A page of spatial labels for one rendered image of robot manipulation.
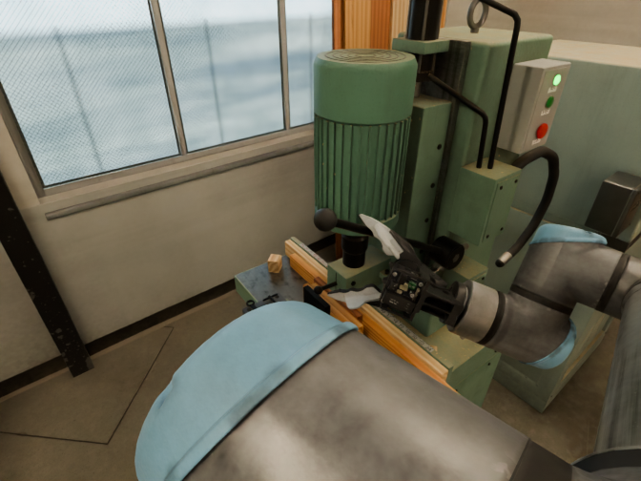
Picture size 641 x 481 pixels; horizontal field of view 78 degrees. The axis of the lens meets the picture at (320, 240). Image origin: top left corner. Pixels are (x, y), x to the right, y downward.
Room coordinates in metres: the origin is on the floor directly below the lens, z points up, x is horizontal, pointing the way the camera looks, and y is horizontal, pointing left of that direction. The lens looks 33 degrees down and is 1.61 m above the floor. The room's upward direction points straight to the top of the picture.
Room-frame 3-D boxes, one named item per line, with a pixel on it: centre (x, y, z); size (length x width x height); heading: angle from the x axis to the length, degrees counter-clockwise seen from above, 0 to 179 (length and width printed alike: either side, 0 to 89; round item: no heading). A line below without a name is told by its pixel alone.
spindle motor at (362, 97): (0.72, -0.08, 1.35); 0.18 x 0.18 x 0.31
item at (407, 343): (0.76, -0.08, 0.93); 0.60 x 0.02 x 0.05; 36
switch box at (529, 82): (0.80, -0.42, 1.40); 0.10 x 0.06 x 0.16; 126
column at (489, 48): (0.90, -0.31, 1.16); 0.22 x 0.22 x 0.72; 36
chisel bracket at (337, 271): (0.73, -0.09, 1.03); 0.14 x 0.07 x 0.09; 126
